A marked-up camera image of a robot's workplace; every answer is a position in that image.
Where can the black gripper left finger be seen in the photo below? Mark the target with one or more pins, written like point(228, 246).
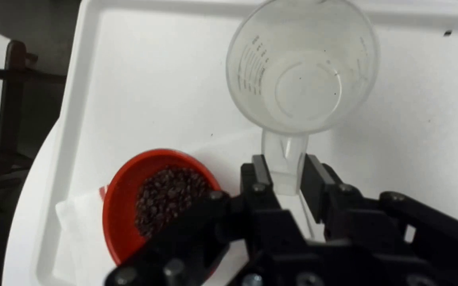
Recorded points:
point(261, 184)

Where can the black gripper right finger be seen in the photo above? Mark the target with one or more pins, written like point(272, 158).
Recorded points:
point(322, 185)

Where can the dark coffee bean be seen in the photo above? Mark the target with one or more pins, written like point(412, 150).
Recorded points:
point(447, 33)

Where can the white flat napkin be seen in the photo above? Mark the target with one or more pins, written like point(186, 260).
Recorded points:
point(78, 217)

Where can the clear plastic measuring cup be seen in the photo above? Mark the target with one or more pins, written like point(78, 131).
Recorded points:
point(302, 69)

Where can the white plastic tray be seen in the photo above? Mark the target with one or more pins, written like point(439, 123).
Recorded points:
point(159, 80)

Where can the red bowl with beans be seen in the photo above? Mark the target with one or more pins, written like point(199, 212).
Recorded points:
point(123, 207)

